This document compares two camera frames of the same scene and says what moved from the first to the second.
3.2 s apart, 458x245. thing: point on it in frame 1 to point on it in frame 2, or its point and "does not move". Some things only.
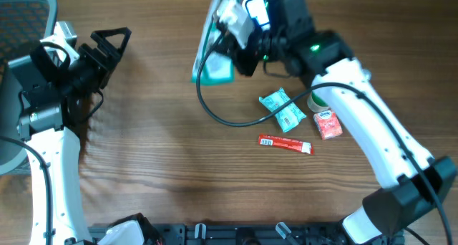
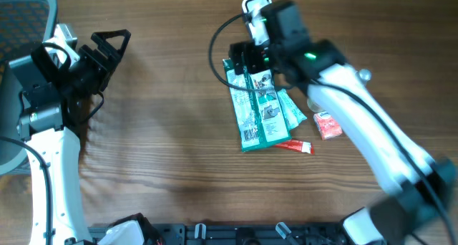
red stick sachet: [293, 145] does not move
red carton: [328, 124] does not move
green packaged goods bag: [213, 62] to [259, 115]
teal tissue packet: [290, 116] does not move
